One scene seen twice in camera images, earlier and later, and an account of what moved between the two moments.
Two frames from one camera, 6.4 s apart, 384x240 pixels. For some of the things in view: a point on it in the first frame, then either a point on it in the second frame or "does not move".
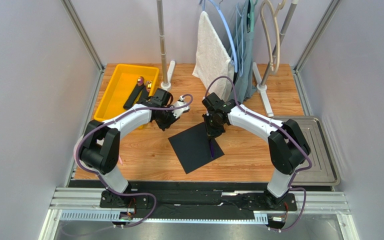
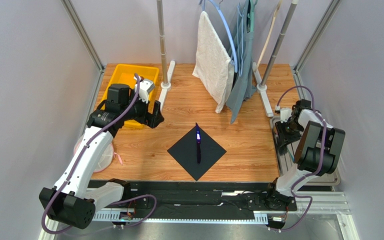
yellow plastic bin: x=124 y=83 does not move
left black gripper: x=163 y=126 -> x=152 y=120
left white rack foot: x=167 y=86 does not move
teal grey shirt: x=243 y=41 does not move
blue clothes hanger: x=203 y=2 does not move
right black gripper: x=212 y=132 -> x=287 y=127
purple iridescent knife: x=212 y=149 -> x=198 y=142
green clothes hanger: x=252 y=17 does not move
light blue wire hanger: x=241 y=15 does not move
